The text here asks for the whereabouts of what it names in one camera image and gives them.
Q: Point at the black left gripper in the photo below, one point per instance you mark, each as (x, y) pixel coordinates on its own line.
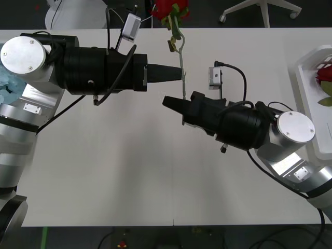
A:
(140, 75)

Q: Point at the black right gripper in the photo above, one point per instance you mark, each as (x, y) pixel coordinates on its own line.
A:
(205, 114)

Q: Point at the red artificial rose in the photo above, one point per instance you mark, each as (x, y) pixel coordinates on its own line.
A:
(166, 6)
(325, 76)

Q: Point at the silver and black left arm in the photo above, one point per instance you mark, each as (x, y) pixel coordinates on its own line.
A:
(23, 55)

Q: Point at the white chair base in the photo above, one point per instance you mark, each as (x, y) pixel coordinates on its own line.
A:
(263, 7)

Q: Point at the red button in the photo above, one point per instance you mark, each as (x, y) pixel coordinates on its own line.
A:
(122, 244)

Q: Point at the green floor tape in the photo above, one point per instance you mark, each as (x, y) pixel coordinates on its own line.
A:
(44, 237)

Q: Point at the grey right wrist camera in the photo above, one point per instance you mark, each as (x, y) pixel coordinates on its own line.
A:
(214, 77)

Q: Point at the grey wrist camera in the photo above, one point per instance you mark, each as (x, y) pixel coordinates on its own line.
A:
(214, 77)
(131, 27)

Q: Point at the black post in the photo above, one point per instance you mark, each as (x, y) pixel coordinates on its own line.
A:
(147, 23)

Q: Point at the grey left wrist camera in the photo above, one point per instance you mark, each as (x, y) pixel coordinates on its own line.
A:
(131, 27)

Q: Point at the white round pedestal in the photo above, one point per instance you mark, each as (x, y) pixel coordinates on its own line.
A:
(77, 15)

